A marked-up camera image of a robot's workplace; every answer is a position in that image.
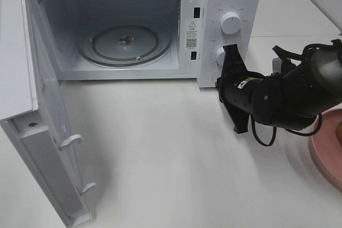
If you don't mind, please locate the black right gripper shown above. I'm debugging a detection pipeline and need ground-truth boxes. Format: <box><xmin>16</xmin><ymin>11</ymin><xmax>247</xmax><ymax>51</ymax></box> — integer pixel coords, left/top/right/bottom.
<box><xmin>217</xmin><ymin>44</ymin><xmax>265</xmax><ymax>134</ymax></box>

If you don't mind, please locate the pink round plate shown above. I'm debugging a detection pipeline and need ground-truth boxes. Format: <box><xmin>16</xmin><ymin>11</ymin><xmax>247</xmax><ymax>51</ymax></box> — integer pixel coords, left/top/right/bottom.
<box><xmin>309</xmin><ymin>108</ymin><xmax>341</xmax><ymax>190</ymax></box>

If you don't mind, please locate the toy hamburger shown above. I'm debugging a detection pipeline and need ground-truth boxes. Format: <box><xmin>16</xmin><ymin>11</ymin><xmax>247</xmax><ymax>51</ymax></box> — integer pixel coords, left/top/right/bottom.
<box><xmin>336</xmin><ymin>121</ymin><xmax>342</xmax><ymax>143</ymax></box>

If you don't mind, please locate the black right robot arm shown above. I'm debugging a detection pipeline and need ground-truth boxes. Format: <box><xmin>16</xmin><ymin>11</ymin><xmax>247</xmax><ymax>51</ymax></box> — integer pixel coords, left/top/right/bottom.
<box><xmin>216</xmin><ymin>40</ymin><xmax>341</xmax><ymax>133</ymax></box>

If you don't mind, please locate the lower white dial knob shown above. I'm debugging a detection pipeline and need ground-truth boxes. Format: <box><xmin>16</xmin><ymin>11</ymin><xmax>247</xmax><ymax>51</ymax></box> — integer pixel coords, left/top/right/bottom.
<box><xmin>215</xmin><ymin>47</ymin><xmax>226</xmax><ymax>66</ymax></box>

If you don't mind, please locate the white dial knob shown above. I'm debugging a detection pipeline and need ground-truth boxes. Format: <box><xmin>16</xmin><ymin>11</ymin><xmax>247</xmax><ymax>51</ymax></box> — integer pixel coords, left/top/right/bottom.
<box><xmin>215</xmin><ymin>47</ymin><xmax>226</xmax><ymax>66</ymax></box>
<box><xmin>219</xmin><ymin>10</ymin><xmax>242</xmax><ymax>35</ymax></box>

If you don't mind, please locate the upper white dial knob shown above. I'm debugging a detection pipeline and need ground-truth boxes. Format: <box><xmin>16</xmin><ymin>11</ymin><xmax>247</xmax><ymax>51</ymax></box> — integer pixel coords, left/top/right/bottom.
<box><xmin>219</xmin><ymin>10</ymin><xmax>242</xmax><ymax>35</ymax></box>

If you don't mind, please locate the white warning label sticker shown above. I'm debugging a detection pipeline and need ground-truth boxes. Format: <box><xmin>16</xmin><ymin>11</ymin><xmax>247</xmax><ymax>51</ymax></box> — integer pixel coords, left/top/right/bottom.
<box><xmin>185</xmin><ymin>19</ymin><xmax>199</xmax><ymax>50</ymax></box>

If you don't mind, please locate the glass microwave turntable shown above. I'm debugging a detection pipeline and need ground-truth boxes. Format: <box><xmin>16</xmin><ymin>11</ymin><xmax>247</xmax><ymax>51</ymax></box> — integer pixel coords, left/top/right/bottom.
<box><xmin>77</xmin><ymin>25</ymin><xmax>173</xmax><ymax>67</ymax></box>

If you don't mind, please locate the white microwave oven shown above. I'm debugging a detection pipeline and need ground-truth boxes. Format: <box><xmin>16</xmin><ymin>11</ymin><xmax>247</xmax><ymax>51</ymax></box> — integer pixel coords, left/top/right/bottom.
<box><xmin>44</xmin><ymin>0</ymin><xmax>259</xmax><ymax>88</ymax></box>

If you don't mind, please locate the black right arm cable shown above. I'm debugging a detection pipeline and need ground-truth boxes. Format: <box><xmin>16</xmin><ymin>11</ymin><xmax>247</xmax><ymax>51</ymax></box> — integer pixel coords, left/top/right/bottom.
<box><xmin>250</xmin><ymin>39</ymin><xmax>342</xmax><ymax>147</ymax></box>

